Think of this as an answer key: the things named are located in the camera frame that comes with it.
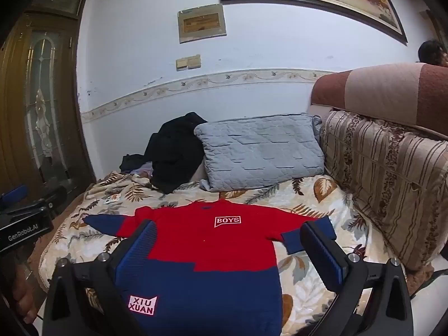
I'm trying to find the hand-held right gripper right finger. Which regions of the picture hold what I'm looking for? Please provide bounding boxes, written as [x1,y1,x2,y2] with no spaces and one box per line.
[300,220,415,336]

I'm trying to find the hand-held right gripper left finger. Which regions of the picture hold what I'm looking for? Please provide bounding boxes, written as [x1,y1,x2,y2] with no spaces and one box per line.
[42,219,158,336]

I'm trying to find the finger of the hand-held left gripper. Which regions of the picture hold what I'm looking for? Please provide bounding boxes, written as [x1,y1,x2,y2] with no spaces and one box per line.
[0,186,29,208]
[41,186,68,218]

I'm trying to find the red and blue sweater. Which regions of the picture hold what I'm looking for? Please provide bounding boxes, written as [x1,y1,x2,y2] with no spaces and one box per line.
[83,199,337,336]

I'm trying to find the person's left hand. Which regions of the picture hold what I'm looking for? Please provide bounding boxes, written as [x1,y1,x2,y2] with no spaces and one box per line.
[10,259,37,324]

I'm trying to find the leaf print blanket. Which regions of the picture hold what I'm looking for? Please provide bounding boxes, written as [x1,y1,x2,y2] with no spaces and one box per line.
[28,171,407,336]

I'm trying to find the purple cloth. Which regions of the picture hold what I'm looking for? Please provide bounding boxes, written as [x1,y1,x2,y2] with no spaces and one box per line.
[131,163,155,179]

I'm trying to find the striped floral sofa cushion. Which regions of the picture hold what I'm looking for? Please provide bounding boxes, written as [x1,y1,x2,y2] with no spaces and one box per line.
[320,110,448,272]

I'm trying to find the black clothing pile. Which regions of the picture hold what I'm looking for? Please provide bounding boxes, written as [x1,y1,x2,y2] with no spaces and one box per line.
[119,112,211,195]

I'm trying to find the wooden door with glass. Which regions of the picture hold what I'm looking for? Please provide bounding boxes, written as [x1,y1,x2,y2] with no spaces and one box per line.
[0,0,97,200]

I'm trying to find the grey quilted pillow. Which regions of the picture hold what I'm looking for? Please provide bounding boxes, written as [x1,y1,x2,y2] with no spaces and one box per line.
[193,113,326,193]

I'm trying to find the brown and beige sofa cover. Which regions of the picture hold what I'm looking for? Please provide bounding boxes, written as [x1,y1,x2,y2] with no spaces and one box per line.
[311,62,448,141]

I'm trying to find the small framed picture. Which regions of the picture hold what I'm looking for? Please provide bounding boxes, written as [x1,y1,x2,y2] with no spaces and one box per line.
[177,3,227,44]

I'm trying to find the person's head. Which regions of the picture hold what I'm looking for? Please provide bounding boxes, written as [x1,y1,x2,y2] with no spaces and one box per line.
[418,39,448,67]

